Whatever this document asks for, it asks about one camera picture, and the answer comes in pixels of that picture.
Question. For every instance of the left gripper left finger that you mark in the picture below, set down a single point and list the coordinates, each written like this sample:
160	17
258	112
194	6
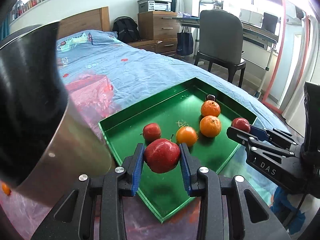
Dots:
73	215

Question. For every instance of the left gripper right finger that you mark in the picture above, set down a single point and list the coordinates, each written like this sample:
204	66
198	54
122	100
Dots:
230	208

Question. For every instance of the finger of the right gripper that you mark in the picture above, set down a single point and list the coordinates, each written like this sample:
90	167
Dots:
255	146
274	136

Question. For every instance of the small red apple top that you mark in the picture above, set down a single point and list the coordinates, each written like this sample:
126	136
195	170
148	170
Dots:
242	124

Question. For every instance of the mandarin front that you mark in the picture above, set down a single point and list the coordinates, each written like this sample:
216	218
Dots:
210	126

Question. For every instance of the mandarin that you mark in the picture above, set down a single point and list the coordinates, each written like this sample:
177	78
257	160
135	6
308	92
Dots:
210	126
210	107

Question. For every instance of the dark plum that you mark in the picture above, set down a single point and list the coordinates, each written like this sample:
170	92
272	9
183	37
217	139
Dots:
210	97

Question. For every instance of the smooth orange front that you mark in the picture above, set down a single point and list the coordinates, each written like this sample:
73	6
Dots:
186	134

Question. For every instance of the green metal tray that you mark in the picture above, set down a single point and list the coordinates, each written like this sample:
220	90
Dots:
177	110

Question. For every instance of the black steel electric kettle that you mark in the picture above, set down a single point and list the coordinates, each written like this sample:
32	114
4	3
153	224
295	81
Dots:
32	92

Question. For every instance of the desk with shelf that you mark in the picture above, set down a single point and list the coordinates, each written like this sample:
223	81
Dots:
258	51

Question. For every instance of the grey chair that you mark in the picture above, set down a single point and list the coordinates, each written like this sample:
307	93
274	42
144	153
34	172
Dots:
221	40

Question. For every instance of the dark blue tote bag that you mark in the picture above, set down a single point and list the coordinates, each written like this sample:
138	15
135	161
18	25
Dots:
185	42

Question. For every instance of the low wooden nightstand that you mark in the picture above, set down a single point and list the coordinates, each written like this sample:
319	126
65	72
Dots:
166	47

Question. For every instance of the blue patterned bed cover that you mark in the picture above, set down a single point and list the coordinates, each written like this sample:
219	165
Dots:
119	89

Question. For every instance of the wooden drawer cabinet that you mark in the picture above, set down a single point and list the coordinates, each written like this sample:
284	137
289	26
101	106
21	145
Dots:
158	25

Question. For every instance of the black backpack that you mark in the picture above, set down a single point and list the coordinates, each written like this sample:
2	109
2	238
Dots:
127	29

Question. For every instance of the white printer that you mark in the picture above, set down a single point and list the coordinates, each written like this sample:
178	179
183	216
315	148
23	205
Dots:
154	5

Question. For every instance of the wooden headboard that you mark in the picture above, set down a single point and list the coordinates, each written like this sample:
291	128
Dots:
96	19

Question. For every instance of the blue curtain left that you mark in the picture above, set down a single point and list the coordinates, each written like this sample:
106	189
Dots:
4	29

